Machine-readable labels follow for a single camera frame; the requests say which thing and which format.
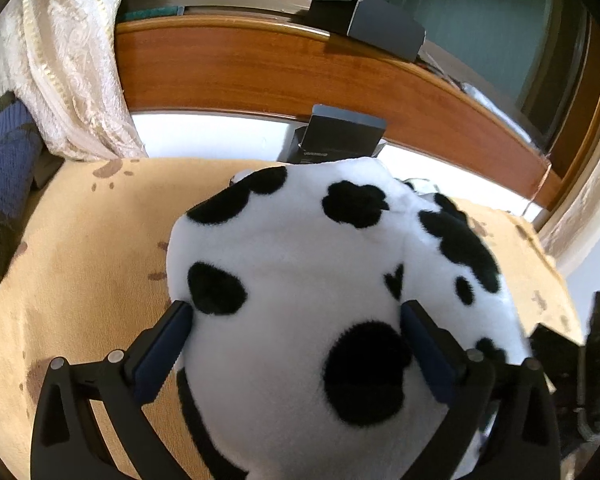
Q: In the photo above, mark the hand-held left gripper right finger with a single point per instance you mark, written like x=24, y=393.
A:
x=430, y=355

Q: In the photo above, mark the cream lace curtain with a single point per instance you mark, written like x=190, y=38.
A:
x=70, y=60
x=590, y=200

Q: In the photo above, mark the wooden headboard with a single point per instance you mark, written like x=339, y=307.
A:
x=230, y=70

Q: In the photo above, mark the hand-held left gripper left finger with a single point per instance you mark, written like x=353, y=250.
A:
x=162, y=355

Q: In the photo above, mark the cow print fleece garment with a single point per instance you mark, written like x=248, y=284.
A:
x=290, y=260

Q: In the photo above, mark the dark blue knitted cloth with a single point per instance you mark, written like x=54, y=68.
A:
x=5, y=170

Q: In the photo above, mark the open black cardboard box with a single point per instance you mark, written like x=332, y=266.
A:
x=380, y=30

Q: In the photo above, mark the tan paw print blanket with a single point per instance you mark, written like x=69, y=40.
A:
x=90, y=260

